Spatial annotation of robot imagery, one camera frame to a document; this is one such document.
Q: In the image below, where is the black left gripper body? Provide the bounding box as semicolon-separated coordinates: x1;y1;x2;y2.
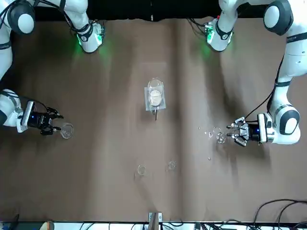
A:
248;122;260;142

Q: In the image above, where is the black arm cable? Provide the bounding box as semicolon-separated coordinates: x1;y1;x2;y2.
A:
33;100;53;112
244;51;288;120

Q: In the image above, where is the clear glass conical flask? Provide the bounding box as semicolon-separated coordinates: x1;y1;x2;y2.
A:
59;122;74;140

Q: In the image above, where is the aluminium camera post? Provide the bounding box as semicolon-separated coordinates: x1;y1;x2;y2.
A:
148;211;163;230

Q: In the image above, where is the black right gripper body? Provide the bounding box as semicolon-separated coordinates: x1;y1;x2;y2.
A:
28;110;50;132

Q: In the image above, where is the small clear glass vessel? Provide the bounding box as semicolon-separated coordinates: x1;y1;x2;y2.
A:
166;160;178;172
136;164;147;177

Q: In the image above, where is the clear glass beaker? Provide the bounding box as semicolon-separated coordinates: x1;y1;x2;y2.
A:
147;78;165;108

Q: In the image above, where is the black left base cable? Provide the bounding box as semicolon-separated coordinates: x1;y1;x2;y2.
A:
188;18;209;34

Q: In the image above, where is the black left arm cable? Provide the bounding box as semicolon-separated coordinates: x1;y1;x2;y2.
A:
244;51;288;120

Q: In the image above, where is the black looped cable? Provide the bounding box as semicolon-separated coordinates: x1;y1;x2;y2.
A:
254;198;307;225

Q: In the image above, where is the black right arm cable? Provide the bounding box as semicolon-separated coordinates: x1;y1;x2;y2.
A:
33;100;53;112

